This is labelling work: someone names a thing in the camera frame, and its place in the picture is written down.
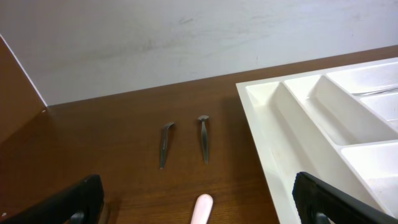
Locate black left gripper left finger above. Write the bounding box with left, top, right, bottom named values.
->
left=1, top=174, right=104, bottom=224

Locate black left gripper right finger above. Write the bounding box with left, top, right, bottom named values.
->
left=292, top=172, right=397, bottom=224

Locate white plastic cutlery tray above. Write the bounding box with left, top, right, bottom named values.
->
left=236, top=58, right=397, bottom=223

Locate small steel teaspoon left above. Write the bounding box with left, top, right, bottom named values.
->
left=159, top=122, right=175, bottom=169

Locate small steel teaspoon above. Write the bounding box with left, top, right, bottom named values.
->
left=159, top=122, right=175, bottom=169
left=198, top=115, right=209, bottom=164

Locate small steel teaspoon right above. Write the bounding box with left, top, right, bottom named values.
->
left=198, top=115, right=209, bottom=164

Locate pink handled utensil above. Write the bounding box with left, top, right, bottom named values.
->
left=190, top=194, right=213, bottom=224

